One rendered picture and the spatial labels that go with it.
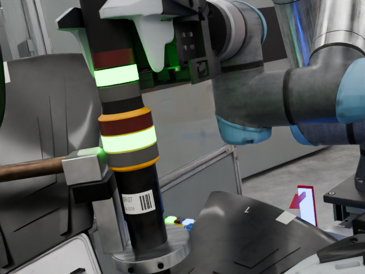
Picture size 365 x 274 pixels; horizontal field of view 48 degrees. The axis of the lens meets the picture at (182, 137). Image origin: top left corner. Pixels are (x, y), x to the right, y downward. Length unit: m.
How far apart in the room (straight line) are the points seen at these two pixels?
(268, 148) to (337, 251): 4.08
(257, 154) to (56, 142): 4.04
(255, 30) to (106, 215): 0.33
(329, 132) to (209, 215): 0.52
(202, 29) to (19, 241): 0.26
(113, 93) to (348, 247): 0.26
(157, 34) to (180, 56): 0.05
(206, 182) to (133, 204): 1.34
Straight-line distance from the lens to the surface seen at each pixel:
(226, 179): 1.80
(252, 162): 4.38
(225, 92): 0.56
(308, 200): 0.67
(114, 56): 0.32
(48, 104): 0.45
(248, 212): 0.57
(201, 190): 1.65
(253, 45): 0.56
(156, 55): 0.33
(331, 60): 0.54
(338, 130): 1.01
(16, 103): 0.46
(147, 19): 0.33
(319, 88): 0.52
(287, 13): 0.89
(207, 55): 0.41
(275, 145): 4.56
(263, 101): 0.54
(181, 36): 0.39
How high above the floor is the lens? 1.42
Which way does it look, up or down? 12 degrees down
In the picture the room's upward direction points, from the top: 10 degrees counter-clockwise
